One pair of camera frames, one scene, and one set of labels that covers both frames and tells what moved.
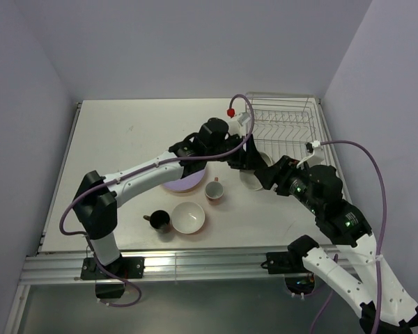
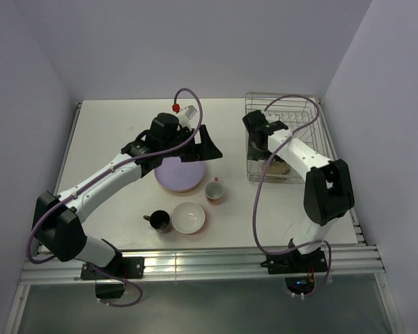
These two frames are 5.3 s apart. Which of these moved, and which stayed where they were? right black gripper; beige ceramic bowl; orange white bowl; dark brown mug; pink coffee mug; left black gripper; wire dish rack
Moved: beige ceramic bowl; left black gripper; right black gripper
Stayed: orange white bowl; pink coffee mug; wire dish rack; dark brown mug
